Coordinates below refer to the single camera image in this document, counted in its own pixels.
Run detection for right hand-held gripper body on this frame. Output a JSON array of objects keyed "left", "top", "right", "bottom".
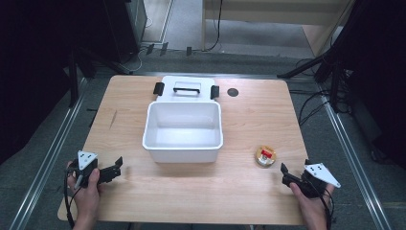
[{"left": 301, "top": 158, "right": 342, "bottom": 199}]

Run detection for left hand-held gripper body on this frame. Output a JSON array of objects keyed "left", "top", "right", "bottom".
[{"left": 68, "top": 149, "right": 102, "bottom": 190}]

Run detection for round gold tin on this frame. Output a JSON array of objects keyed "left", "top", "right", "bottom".
[{"left": 255, "top": 145, "right": 278, "bottom": 168}]

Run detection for white plastic storage box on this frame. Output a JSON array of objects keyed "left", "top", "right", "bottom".
[{"left": 142, "top": 100, "right": 224, "bottom": 164}]

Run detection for white box lid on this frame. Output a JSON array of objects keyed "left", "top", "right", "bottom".
[{"left": 152, "top": 75, "right": 221, "bottom": 104}]

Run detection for person's left hand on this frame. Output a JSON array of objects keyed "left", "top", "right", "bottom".
[{"left": 65, "top": 161, "right": 102, "bottom": 222}]

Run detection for person's right hand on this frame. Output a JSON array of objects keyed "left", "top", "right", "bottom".
[{"left": 289, "top": 181, "right": 335, "bottom": 222}]

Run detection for black stand with legs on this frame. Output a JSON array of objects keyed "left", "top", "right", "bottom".
[
  {"left": 277, "top": 37, "right": 355, "bottom": 111},
  {"left": 65, "top": 46, "right": 132, "bottom": 108}
]

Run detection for dark curtain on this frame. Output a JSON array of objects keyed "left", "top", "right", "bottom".
[
  {"left": 0, "top": 0, "right": 111, "bottom": 166},
  {"left": 331, "top": 0, "right": 406, "bottom": 171}
]

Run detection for black cabinet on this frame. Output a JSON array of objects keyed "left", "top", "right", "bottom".
[{"left": 103, "top": 0, "right": 148, "bottom": 63}]

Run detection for beige wooden furniture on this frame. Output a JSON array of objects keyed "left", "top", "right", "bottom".
[{"left": 201, "top": 0, "right": 356, "bottom": 58}]

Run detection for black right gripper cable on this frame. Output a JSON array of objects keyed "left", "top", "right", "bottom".
[{"left": 305, "top": 177, "right": 336, "bottom": 230}]

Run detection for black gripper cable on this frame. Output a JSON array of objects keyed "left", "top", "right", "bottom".
[
  {"left": 63, "top": 168, "right": 82, "bottom": 230},
  {"left": 305, "top": 177, "right": 336, "bottom": 230}
]

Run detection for aluminium floor rail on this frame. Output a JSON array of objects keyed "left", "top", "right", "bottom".
[
  {"left": 9, "top": 77, "right": 89, "bottom": 230},
  {"left": 317, "top": 83, "right": 393, "bottom": 230}
]

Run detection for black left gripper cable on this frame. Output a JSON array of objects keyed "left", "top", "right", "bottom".
[{"left": 63, "top": 168, "right": 82, "bottom": 230}]

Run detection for black floor cables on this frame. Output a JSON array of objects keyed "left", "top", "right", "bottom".
[{"left": 288, "top": 85, "right": 339, "bottom": 127}]

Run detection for white floor cable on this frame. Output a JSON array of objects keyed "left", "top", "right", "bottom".
[{"left": 125, "top": 47, "right": 144, "bottom": 73}]

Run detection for black hanging cable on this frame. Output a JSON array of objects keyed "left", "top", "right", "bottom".
[{"left": 206, "top": 0, "right": 224, "bottom": 52}]

